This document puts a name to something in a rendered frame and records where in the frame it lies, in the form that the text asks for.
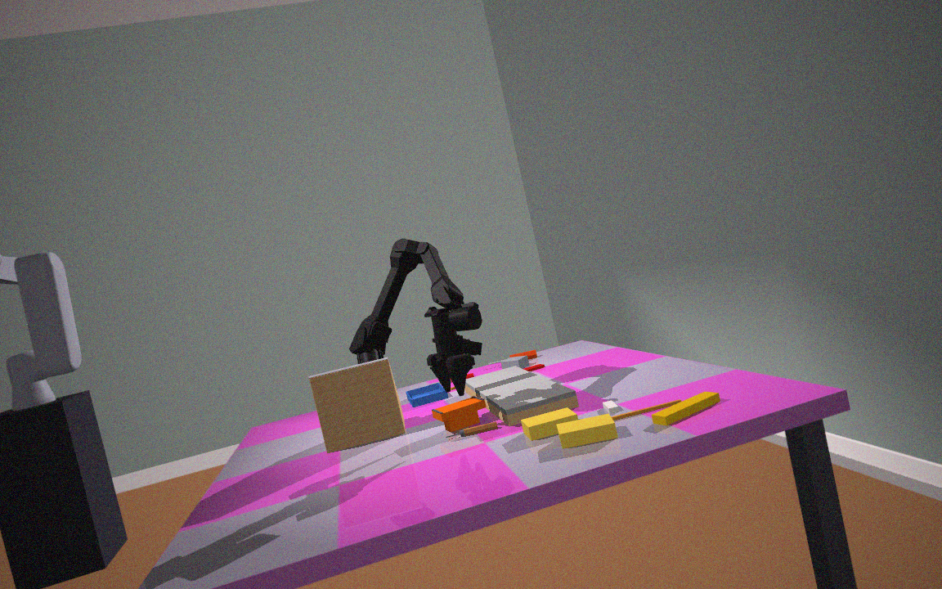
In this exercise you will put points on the blue shallow tray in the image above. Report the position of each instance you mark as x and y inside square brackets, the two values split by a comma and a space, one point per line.
[426, 394]

